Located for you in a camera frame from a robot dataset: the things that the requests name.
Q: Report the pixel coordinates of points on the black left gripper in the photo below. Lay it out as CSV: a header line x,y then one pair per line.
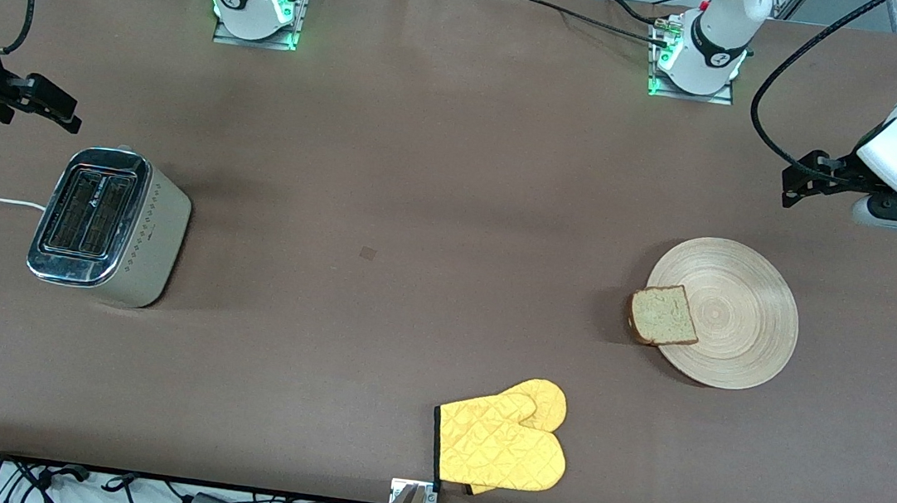
x,y
841,173

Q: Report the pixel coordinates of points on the round wooden plate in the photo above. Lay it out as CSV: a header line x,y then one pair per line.
x,y
742,316

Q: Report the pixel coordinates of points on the brown bread slice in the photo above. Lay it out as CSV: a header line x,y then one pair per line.
x,y
663,316

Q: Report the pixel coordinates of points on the chrome and beige toaster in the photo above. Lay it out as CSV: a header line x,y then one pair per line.
x,y
153,245

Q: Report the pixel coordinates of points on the yellow quilted oven mitt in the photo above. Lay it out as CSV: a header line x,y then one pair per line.
x,y
545,399
503,449

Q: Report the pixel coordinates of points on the small brown tape square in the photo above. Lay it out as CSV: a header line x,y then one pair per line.
x,y
367,253

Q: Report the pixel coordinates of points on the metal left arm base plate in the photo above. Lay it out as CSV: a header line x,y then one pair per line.
x,y
723,99

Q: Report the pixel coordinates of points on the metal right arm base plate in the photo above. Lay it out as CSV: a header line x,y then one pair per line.
x,y
225,37

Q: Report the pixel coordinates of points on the silver metal bracket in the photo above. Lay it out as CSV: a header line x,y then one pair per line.
x,y
399,488

